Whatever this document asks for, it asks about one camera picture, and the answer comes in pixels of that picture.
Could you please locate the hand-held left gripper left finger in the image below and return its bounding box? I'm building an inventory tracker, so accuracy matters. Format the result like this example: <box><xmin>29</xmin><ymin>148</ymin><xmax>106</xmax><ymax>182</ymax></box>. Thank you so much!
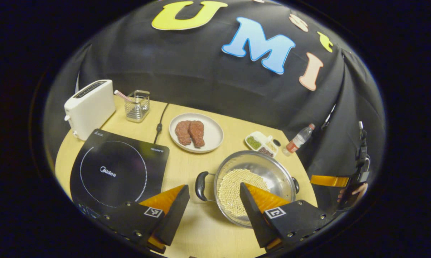
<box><xmin>97</xmin><ymin>185</ymin><xmax>191</xmax><ymax>255</ymax></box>

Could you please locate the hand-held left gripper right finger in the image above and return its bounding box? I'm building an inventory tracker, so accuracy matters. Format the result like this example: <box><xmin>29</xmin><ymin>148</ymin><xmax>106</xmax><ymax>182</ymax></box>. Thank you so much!
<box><xmin>240</xmin><ymin>182</ymin><xmax>329</xmax><ymax>251</ymax></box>

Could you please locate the steel pot with black handles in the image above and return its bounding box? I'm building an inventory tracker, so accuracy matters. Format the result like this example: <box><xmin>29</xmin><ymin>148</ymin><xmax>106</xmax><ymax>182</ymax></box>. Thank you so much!
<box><xmin>195</xmin><ymin>150</ymin><xmax>300</xmax><ymax>229</ymax></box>

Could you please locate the black induction cooktop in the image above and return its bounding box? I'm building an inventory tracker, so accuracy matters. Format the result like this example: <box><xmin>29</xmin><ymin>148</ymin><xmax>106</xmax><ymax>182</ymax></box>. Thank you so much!
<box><xmin>69</xmin><ymin>129</ymin><xmax>170</xmax><ymax>220</ymax></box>

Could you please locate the pile of soybeans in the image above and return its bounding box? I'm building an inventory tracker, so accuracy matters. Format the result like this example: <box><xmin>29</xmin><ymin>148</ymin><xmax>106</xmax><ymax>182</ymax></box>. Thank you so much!
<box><xmin>217</xmin><ymin>168</ymin><xmax>270</xmax><ymax>217</ymax></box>

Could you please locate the clear water bottle red label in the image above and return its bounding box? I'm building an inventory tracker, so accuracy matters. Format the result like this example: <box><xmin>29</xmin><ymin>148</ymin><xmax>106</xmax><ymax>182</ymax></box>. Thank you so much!
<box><xmin>282</xmin><ymin>124</ymin><xmax>316</xmax><ymax>157</ymax></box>

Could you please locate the white divided dish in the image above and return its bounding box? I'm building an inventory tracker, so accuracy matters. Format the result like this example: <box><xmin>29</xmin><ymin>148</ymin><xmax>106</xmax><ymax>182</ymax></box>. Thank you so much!
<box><xmin>245</xmin><ymin>131</ymin><xmax>279</xmax><ymax>158</ymax></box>

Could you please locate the brown meat piece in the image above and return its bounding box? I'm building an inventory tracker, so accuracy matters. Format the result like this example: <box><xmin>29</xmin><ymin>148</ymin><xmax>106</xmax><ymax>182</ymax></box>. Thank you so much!
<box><xmin>189</xmin><ymin>120</ymin><xmax>205</xmax><ymax>148</ymax></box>
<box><xmin>175</xmin><ymin>120</ymin><xmax>193</xmax><ymax>146</ymax></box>

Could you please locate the round white plate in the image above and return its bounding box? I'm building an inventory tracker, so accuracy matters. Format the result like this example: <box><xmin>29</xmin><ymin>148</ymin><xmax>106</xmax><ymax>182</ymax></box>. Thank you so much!
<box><xmin>169</xmin><ymin>113</ymin><xmax>224</xmax><ymax>154</ymax></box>

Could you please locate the pink stick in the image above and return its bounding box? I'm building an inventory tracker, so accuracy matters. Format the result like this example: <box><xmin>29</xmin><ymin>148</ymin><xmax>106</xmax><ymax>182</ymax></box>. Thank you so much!
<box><xmin>114</xmin><ymin>90</ymin><xmax>132</xmax><ymax>103</ymax></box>

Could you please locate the white toaster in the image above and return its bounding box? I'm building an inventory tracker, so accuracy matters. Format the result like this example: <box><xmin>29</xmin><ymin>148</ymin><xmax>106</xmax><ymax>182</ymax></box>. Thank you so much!
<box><xmin>64</xmin><ymin>79</ymin><xmax>116</xmax><ymax>141</ymax></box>

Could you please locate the black backdrop cloth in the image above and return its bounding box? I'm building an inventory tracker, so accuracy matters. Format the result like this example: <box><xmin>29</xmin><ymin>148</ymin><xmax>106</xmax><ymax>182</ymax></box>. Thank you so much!
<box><xmin>44</xmin><ymin>0</ymin><xmax>386</xmax><ymax>215</ymax></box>

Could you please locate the black power cable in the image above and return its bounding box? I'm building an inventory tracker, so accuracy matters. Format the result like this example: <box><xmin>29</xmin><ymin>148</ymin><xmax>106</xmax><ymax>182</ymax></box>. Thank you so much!
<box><xmin>153</xmin><ymin>103</ymin><xmax>170</xmax><ymax>144</ymax></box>

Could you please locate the wire mesh basket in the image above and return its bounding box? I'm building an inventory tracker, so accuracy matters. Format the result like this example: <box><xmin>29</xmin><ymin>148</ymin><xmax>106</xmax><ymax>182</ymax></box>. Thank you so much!
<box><xmin>125</xmin><ymin>90</ymin><xmax>151</xmax><ymax>123</ymax></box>

